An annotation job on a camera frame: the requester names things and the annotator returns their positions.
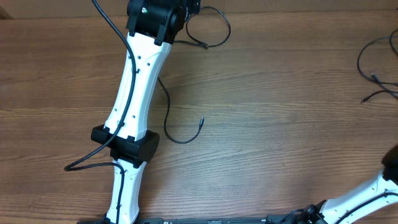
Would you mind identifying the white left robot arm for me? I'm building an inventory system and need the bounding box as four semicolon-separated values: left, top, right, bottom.
91;1;200;223

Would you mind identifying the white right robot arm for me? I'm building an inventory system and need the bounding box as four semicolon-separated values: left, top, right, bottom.
295;146;397;224

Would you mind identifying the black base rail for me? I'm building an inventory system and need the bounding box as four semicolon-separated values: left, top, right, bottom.
76;213;312;224

